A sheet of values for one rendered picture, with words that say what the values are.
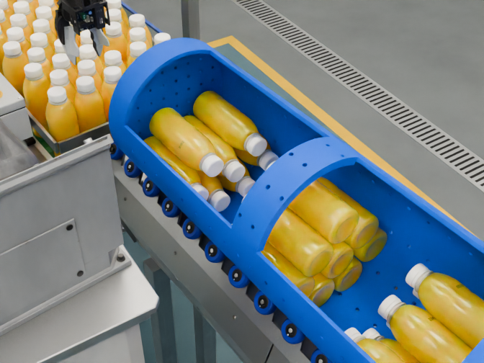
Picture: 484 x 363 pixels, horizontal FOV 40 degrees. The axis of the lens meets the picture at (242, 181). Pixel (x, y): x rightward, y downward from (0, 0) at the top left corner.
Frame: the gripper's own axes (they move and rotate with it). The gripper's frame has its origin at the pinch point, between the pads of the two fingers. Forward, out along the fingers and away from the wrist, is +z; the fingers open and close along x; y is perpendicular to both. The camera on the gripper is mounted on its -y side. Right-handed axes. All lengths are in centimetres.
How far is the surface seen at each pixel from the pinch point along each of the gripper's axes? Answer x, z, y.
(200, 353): 13, 102, 18
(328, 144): 13, -8, 61
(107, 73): 4.5, 6.5, 0.2
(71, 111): -6.2, 11.1, 2.4
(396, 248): 21, 12, 73
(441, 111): 190, 114, -30
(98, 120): -0.7, 15.7, 3.0
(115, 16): 19.1, 6.6, -21.9
